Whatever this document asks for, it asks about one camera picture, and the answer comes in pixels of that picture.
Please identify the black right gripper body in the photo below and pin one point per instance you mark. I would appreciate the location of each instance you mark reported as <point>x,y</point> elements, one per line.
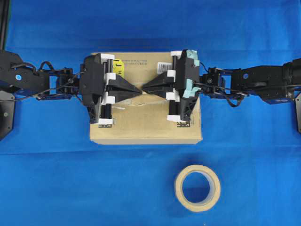
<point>184,94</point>

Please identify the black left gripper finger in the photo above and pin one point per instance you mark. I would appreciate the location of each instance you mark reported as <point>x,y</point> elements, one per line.
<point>115,96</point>
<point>116,81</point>

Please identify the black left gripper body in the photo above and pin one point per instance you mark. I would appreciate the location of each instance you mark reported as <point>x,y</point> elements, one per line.
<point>94,87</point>

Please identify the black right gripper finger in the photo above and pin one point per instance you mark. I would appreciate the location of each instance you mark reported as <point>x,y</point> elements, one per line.
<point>166,93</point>
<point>165,78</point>

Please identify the brown cardboard box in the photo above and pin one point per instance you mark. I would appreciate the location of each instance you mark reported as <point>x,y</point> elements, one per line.
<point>143,119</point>

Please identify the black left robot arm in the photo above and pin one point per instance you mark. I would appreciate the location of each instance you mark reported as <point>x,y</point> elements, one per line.
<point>20,80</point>

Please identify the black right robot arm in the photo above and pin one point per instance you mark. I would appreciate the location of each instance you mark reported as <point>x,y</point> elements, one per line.
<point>273,84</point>

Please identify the beige masking tape roll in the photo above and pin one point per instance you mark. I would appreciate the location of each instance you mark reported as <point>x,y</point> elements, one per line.
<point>197,188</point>

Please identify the blue table cloth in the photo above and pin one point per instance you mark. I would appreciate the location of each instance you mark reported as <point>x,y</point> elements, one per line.
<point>51,174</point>

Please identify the black table frame rail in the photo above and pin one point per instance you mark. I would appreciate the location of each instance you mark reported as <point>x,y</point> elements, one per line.
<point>5,13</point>

